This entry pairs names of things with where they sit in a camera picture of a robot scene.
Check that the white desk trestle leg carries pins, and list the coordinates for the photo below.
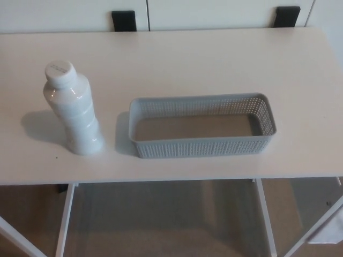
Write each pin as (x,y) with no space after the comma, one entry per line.
(64,222)
(266,222)

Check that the white plastic bottle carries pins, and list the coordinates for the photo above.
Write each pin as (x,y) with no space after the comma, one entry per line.
(77,115)

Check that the grey perforated plastic basket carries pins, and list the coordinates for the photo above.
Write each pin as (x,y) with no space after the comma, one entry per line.
(201,147)

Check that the white slanted frame bar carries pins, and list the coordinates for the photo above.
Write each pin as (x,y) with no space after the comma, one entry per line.
(16,237)
(313,227)

